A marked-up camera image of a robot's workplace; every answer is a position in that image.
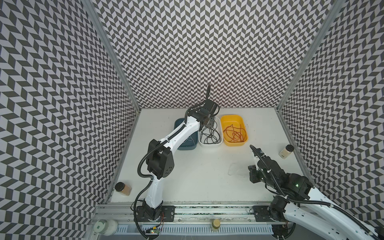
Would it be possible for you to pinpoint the brass knob on rail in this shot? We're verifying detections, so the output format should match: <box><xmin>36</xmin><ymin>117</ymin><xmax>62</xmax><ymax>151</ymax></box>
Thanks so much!
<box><xmin>211</xmin><ymin>219</ymin><xmax>221</xmax><ymax>232</ymax></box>

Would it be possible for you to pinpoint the pile red cable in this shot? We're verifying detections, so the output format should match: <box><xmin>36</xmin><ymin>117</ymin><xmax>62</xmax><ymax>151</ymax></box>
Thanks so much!
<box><xmin>223</xmin><ymin>124</ymin><xmax>249</xmax><ymax>143</ymax></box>

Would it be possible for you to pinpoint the white plastic bin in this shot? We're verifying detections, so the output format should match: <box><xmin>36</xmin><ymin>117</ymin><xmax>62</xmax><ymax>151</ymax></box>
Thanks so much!
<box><xmin>198</xmin><ymin>117</ymin><xmax>224</xmax><ymax>148</ymax></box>

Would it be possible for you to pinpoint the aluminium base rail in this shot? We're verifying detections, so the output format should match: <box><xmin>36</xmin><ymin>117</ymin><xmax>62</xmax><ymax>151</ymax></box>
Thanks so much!
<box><xmin>92</xmin><ymin>202</ymin><xmax>343</xmax><ymax>226</ymax></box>

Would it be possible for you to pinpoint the dark teal plastic bin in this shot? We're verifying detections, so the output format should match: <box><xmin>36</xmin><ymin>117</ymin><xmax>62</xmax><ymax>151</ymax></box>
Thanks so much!
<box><xmin>174</xmin><ymin>119</ymin><xmax>198</xmax><ymax>151</ymax></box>

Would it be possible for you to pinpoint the white tape roll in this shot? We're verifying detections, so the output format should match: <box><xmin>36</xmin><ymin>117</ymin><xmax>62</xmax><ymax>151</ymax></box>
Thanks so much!
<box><xmin>93</xmin><ymin>220</ymin><xmax>119</xmax><ymax>236</ymax></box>

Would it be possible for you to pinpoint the yellow plastic bin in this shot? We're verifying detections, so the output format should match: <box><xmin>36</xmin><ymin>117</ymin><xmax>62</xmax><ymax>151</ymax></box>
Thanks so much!
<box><xmin>220</xmin><ymin>115</ymin><xmax>248</xmax><ymax>147</ymax></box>

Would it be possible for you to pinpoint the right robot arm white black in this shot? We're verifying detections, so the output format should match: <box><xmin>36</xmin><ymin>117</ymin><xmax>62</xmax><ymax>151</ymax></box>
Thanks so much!
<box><xmin>248</xmin><ymin>145</ymin><xmax>384</xmax><ymax>240</ymax></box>

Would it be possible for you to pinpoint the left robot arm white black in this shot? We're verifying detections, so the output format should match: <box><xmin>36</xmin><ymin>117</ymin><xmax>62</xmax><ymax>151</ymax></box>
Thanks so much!
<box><xmin>133</xmin><ymin>84</ymin><xmax>220</xmax><ymax>240</ymax></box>

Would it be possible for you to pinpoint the small jar right black lid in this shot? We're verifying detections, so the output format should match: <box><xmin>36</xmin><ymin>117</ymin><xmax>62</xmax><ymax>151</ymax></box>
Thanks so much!
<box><xmin>279</xmin><ymin>145</ymin><xmax>295</xmax><ymax>159</ymax></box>

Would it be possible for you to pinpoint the small jar left black lid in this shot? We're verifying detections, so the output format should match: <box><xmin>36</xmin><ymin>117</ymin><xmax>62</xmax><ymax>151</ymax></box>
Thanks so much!
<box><xmin>115</xmin><ymin>182</ymin><xmax>132</xmax><ymax>196</ymax></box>

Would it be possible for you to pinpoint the small jar black lid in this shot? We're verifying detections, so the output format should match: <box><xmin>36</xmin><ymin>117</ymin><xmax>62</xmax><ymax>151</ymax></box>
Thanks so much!
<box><xmin>279</xmin><ymin>145</ymin><xmax>295</xmax><ymax>159</ymax></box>
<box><xmin>115</xmin><ymin>182</ymin><xmax>132</xmax><ymax>196</ymax></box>

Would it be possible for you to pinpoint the small circuit board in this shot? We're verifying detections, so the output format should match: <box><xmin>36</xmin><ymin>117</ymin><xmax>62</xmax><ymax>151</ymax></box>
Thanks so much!
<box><xmin>145</xmin><ymin>227</ymin><xmax>160</xmax><ymax>235</ymax></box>

